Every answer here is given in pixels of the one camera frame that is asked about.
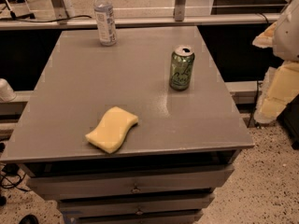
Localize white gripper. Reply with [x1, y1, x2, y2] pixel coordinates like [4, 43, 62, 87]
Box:
[252, 0, 299, 124]

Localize green soda can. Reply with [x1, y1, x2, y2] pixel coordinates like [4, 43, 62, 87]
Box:
[169, 45, 195, 91]

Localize grey drawer cabinet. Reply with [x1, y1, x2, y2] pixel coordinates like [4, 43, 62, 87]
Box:
[0, 25, 255, 224]

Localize middle grey drawer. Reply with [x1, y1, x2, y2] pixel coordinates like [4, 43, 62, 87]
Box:
[59, 192, 214, 217]

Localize grey drawer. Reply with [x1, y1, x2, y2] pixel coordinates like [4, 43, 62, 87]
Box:
[59, 192, 214, 217]
[27, 164, 234, 200]
[65, 209, 203, 224]

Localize clear plastic water bottle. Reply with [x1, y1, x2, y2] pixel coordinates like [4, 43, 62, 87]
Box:
[93, 0, 117, 46]

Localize yellow sponge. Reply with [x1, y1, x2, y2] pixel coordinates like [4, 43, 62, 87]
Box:
[85, 106, 138, 154]

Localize bottom grey drawer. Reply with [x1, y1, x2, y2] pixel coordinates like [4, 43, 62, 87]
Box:
[65, 209, 203, 224]

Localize top grey drawer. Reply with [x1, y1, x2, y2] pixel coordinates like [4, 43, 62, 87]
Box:
[27, 164, 234, 200]

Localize metal frame post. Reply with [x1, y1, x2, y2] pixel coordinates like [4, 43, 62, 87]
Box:
[174, 0, 186, 21]

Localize black cable on rail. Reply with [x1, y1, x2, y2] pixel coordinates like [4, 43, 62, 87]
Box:
[0, 12, 93, 24]

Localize black cables on floor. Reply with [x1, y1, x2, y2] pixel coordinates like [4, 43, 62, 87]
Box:
[0, 163, 32, 193]

